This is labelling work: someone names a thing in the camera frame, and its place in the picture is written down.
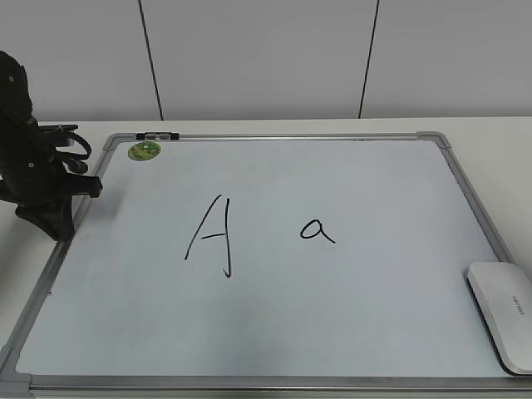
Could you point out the white whiteboard eraser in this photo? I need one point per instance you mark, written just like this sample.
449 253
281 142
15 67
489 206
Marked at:
503 294

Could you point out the green round magnet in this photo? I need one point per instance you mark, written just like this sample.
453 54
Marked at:
143 151

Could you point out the whiteboard with grey frame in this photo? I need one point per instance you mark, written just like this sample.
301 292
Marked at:
237 265

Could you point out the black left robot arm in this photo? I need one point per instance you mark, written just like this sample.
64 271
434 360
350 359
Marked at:
22 142

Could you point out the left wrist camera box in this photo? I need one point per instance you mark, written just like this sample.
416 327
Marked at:
59 134

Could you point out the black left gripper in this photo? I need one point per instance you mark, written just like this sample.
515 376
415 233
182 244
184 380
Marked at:
44 194

